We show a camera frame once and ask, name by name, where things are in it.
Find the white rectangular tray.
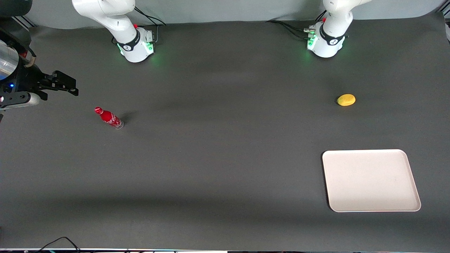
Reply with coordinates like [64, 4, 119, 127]
[322, 149, 422, 213]

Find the black left arm base cable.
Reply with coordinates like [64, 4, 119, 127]
[265, 11, 328, 40]

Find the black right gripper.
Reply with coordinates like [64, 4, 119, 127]
[0, 65, 79, 101]

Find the thin black cable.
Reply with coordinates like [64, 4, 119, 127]
[35, 236, 81, 253]

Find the aluminium frame profile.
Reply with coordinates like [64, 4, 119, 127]
[13, 16, 37, 29]

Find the yellow lemon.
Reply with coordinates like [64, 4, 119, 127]
[337, 94, 356, 106]

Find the black right arm base cable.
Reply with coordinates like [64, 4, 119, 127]
[134, 6, 167, 43]

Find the black arm base cable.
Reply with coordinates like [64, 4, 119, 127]
[265, 11, 328, 40]
[134, 6, 167, 43]

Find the red soda bottle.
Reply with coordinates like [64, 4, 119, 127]
[94, 106, 124, 130]

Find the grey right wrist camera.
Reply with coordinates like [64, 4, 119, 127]
[0, 92, 40, 110]

